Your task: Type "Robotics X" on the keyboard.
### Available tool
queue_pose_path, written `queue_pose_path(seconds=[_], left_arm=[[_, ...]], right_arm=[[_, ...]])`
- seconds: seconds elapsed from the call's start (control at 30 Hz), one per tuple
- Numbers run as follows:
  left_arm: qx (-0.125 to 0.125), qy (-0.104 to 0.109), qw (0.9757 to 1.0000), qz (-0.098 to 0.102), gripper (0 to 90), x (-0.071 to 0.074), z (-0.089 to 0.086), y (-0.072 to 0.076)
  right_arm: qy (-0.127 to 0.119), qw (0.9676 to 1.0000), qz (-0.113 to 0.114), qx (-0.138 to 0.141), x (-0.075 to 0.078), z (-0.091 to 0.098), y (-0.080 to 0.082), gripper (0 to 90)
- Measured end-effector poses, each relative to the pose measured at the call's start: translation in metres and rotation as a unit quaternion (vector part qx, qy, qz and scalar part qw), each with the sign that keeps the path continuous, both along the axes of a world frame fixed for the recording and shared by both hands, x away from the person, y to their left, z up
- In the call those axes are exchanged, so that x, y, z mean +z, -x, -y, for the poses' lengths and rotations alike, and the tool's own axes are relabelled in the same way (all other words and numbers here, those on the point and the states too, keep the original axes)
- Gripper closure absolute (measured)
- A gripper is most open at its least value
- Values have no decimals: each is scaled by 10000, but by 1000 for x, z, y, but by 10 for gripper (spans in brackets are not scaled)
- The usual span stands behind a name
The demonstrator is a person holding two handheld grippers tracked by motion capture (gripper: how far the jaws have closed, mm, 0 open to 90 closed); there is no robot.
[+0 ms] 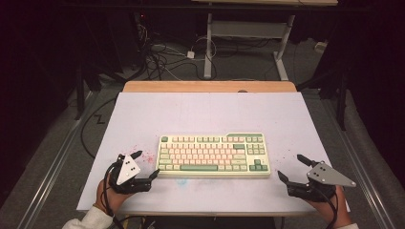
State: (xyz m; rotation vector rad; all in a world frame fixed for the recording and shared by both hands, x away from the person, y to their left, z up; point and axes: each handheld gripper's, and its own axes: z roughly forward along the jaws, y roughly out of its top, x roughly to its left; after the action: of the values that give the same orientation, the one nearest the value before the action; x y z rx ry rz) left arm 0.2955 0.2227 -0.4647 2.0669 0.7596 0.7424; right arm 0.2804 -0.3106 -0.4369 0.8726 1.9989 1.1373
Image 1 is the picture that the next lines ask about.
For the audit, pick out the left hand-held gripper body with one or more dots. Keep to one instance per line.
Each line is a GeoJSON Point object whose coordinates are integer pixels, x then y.
{"type": "Point", "coordinates": [127, 171]}

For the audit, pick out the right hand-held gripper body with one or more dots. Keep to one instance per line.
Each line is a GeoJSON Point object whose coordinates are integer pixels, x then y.
{"type": "Point", "coordinates": [324, 176]}

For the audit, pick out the cream and green keyboard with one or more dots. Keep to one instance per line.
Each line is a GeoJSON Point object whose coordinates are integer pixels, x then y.
{"type": "Point", "coordinates": [207, 156]}

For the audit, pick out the person's left hand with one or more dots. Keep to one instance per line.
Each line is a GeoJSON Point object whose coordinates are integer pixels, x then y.
{"type": "Point", "coordinates": [110, 198]}

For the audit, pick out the person's right hand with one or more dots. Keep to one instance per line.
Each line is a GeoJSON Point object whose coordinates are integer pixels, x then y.
{"type": "Point", "coordinates": [337, 210]}

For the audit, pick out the black metal stand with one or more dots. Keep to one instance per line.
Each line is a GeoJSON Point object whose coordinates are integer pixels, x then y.
{"type": "Point", "coordinates": [79, 95]}

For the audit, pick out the white power adapter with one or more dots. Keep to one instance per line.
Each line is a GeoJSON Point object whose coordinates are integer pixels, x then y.
{"type": "Point", "coordinates": [190, 54]}

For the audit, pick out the small white box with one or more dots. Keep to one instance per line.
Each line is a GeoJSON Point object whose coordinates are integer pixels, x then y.
{"type": "Point", "coordinates": [320, 46]}

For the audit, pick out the aluminium floor rail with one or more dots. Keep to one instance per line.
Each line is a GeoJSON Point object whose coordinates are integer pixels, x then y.
{"type": "Point", "coordinates": [359, 168]}
{"type": "Point", "coordinates": [54, 168]}

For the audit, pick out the white metal desk frame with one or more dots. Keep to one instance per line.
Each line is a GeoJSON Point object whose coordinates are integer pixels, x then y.
{"type": "Point", "coordinates": [245, 29]}

